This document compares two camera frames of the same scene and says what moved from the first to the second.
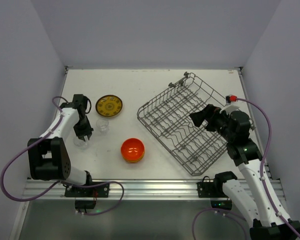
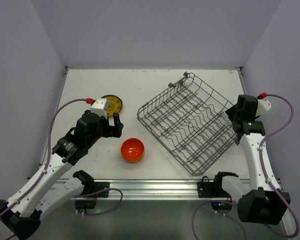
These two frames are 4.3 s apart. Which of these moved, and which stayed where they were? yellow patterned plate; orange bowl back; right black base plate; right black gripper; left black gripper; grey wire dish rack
Moved: right black gripper; left black gripper
Stayed: grey wire dish rack; yellow patterned plate; right black base plate; orange bowl back
